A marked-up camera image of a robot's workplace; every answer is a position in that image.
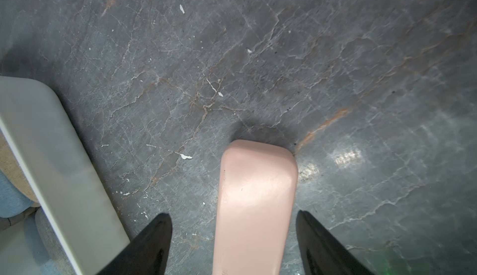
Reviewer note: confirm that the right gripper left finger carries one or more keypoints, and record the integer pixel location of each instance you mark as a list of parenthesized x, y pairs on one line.
[(148, 253)]

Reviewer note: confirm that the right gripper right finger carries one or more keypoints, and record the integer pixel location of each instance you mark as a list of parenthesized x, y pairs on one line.
[(321, 252)]

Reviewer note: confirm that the pink glasses case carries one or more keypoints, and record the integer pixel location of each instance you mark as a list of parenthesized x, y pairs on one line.
[(257, 187)]

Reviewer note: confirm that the blue glasses case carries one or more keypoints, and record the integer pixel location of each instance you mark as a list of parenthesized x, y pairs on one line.
[(13, 202)]

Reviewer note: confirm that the purple glasses case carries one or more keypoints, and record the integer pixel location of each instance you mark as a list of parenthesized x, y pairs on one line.
[(52, 245)]

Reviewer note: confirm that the tan glasses case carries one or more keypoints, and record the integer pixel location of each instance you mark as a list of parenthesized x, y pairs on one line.
[(13, 172)]

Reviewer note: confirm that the white plastic storage tray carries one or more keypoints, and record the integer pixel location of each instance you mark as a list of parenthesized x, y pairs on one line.
[(56, 165)]

